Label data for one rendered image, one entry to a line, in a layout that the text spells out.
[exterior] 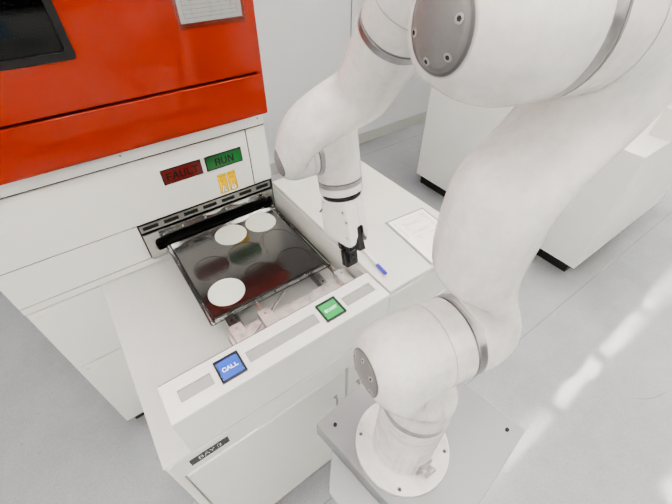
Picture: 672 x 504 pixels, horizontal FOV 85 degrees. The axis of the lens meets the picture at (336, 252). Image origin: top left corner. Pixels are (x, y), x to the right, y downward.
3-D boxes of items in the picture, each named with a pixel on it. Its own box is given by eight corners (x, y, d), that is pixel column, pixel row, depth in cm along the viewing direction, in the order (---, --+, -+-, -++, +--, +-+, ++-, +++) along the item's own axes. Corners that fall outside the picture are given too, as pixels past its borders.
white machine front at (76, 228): (24, 310, 106) (-87, 195, 78) (273, 210, 140) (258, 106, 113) (24, 317, 104) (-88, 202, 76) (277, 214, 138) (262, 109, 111)
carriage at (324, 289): (229, 341, 95) (226, 335, 93) (342, 280, 110) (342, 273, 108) (242, 364, 90) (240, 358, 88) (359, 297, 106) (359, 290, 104)
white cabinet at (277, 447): (178, 403, 169) (100, 287, 113) (346, 305, 210) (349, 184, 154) (238, 546, 132) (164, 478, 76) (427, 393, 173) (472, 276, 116)
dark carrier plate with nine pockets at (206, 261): (171, 246, 115) (170, 244, 114) (268, 207, 129) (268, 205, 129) (213, 319, 95) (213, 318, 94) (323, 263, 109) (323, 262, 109)
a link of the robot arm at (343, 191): (308, 177, 71) (310, 192, 73) (334, 190, 65) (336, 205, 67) (343, 164, 75) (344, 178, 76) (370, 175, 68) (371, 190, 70)
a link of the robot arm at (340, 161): (326, 191, 65) (370, 176, 68) (315, 114, 57) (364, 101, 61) (306, 178, 71) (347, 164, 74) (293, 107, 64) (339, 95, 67)
